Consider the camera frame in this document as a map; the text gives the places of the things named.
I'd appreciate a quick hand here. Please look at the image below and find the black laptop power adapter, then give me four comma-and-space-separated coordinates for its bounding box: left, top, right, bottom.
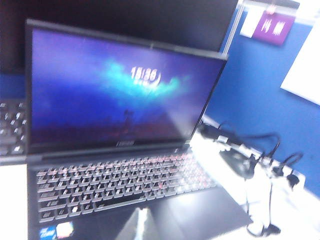
199, 124, 241, 146

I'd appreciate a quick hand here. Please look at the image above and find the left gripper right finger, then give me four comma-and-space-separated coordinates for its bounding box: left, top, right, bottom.
145, 208, 164, 240

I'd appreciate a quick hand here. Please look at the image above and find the small white paper sheet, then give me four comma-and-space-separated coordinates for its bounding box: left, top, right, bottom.
239, 2, 265, 39

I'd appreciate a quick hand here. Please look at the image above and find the large white paper sheet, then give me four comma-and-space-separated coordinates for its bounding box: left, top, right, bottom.
279, 41, 320, 104

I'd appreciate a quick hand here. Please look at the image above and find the black Hasee laptop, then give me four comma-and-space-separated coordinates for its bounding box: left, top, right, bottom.
24, 18, 255, 240

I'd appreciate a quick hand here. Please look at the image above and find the grey partition post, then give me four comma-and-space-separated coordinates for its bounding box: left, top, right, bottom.
219, 0, 248, 55

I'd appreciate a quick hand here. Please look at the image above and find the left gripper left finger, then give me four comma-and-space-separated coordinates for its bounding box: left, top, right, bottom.
117, 208, 145, 240

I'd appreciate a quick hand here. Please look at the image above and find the purple card sign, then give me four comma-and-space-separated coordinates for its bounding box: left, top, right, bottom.
251, 11, 295, 47

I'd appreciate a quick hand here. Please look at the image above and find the black cable with ferrite bead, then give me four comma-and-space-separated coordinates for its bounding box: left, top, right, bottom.
243, 174, 282, 238

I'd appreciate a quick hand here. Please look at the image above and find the thick black power cord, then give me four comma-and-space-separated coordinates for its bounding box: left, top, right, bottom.
238, 133, 305, 176

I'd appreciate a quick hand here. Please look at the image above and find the black mains plug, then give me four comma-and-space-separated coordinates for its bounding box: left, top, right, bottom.
284, 172, 304, 188

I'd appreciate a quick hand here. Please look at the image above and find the black Logitech keyboard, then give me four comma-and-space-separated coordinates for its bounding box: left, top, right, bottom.
0, 98, 28, 166

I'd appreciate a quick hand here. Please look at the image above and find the black ASUS monitor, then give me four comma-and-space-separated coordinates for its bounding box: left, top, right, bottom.
0, 0, 240, 76

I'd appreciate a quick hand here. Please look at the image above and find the black grey Logitech mouse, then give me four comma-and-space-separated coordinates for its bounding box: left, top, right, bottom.
219, 148, 256, 180

